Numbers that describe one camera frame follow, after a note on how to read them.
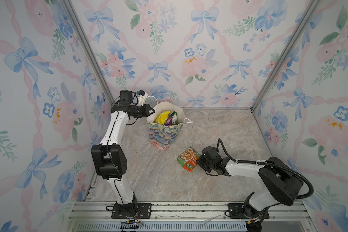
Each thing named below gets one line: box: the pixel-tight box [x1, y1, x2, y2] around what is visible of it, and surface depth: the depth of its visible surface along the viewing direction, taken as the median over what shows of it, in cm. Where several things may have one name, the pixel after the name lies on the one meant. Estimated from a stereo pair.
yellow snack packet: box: [154, 110, 171, 125], surface depth 85 cm
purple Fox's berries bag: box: [163, 115, 173, 126], surface depth 90 cm
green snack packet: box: [171, 111, 178, 126], surface depth 93 cm
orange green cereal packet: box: [177, 145, 201, 173], surface depth 94 cm
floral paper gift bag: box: [144, 96, 194, 151], surface depth 87 cm
